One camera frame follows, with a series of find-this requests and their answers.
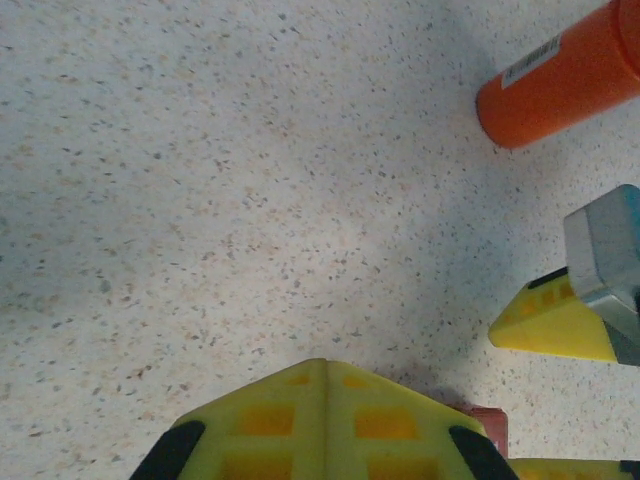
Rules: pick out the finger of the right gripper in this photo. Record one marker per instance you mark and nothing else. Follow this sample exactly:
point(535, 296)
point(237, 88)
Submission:
point(550, 325)
point(565, 471)

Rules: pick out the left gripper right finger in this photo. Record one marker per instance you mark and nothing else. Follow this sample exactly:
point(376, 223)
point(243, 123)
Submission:
point(400, 440)

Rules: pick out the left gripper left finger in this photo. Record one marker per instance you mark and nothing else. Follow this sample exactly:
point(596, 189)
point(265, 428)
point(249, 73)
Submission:
point(260, 440)

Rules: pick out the orange pill bottle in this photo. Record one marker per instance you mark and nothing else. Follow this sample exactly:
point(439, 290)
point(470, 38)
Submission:
point(550, 85)

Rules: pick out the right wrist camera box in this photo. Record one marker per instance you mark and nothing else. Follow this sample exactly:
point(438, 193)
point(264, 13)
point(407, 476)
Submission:
point(610, 250)

